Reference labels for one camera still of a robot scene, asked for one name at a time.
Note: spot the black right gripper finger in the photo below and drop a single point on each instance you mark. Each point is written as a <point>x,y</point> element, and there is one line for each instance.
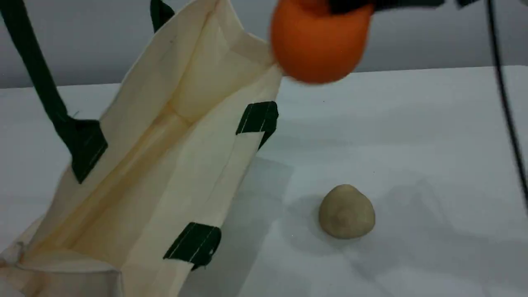
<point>350,5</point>

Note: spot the orange toy fruit with stem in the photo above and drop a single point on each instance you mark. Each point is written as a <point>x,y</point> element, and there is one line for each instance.
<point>317,45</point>

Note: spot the beige toy potato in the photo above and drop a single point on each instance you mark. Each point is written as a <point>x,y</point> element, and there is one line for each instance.
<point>346,212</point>

